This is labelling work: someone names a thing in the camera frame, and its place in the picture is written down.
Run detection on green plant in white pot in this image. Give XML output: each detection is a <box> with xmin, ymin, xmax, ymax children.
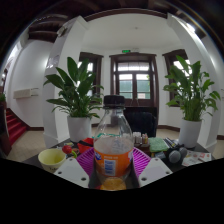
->
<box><xmin>43</xmin><ymin>56</ymin><xmax>105</xmax><ymax>143</ymax></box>
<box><xmin>163</xmin><ymin>54</ymin><xmax>222</xmax><ymax>149</ymax></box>

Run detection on grey headphones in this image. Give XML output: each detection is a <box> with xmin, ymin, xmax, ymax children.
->
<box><xmin>164</xmin><ymin>143</ymin><xmax>188</xmax><ymax>164</ymax></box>

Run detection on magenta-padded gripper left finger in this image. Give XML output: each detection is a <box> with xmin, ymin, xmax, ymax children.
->
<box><xmin>53</xmin><ymin>147</ymin><xmax>98</xmax><ymax>190</ymax></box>

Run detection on green cloth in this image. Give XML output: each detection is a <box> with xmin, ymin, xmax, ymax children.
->
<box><xmin>147</xmin><ymin>137</ymin><xmax>170</xmax><ymax>154</ymax></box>

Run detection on paper notice on column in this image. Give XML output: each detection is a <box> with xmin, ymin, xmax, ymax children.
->
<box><xmin>46</xmin><ymin>54</ymin><xmax>61</xmax><ymax>69</ymax></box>

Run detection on red carpeted staircase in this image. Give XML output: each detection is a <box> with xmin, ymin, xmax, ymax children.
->
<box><xmin>4</xmin><ymin>108</ymin><xmax>29</xmax><ymax>146</ymax></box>

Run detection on pale yellow cup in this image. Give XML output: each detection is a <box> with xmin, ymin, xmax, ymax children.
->
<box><xmin>37</xmin><ymin>148</ymin><xmax>67</xmax><ymax>174</ymax></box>

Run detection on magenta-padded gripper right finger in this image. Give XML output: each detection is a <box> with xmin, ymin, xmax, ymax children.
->
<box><xmin>128</xmin><ymin>147</ymin><xmax>173</xmax><ymax>189</ymax></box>

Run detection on dark chair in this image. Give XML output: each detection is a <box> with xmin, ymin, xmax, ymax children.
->
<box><xmin>123</xmin><ymin>106</ymin><xmax>158</xmax><ymax>138</ymax></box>

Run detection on clear orange drink bottle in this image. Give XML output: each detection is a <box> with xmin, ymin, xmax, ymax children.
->
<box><xmin>93</xmin><ymin>94</ymin><xmax>134</xmax><ymax>192</ymax></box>

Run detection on printed paper leaflet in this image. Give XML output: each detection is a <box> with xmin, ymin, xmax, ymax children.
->
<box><xmin>181</xmin><ymin>149</ymin><xmax>213</xmax><ymax>168</ymax></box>

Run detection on dark wooden glazed door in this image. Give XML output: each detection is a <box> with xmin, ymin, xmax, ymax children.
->
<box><xmin>109</xmin><ymin>52</ymin><xmax>158</xmax><ymax>109</ymax></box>

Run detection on dark framed window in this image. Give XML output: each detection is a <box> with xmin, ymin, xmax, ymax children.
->
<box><xmin>162</xmin><ymin>49</ymin><xmax>191</xmax><ymax>101</ymax></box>
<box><xmin>78</xmin><ymin>51</ymin><xmax>104</xmax><ymax>88</ymax></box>

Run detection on white wall unit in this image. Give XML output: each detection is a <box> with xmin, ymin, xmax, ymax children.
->
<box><xmin>13</xmin><ymin>87</ymin><xmax>39</xmax><ymax>100</ymax></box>

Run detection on small red green toy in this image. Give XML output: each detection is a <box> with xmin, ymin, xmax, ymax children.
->
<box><xmin>61</xmin><ymin>144</ymin><xmax>79</xmax><ymax>159</ymax></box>

